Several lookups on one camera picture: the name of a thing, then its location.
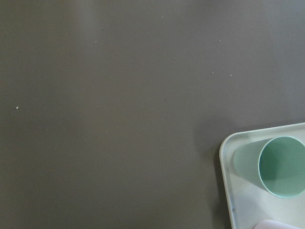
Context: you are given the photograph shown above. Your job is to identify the green cup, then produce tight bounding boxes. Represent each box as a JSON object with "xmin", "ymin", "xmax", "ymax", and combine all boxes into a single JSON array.
[{"xmin": 233, "ymin": 136, "xmax": 305, "ymax": 198}]

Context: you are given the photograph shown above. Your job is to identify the pink cup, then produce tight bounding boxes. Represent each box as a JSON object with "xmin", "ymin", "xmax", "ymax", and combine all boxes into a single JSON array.
[{"xmin": 254, "ymin": 219, "xmax": 301, "ymax": 229}]

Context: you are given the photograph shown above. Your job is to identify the cream rabbit tray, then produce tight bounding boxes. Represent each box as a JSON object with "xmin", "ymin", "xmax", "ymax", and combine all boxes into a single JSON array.
[{"xmin": 219, "ymin": 123, "xmax": 305, "ymax": 229}]

